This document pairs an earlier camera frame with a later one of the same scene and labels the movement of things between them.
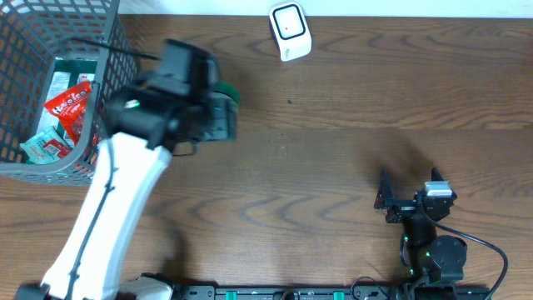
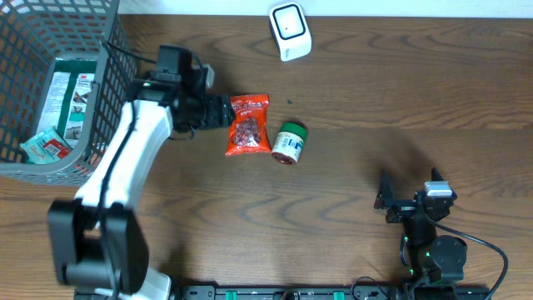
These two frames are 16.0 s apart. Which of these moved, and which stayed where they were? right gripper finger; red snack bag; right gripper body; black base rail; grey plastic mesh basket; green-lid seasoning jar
Moved: red snack bag; green-lid seasoning jar
Stayed: right gripper finger; black base rail; right gripper body; grey plastic mesh basket
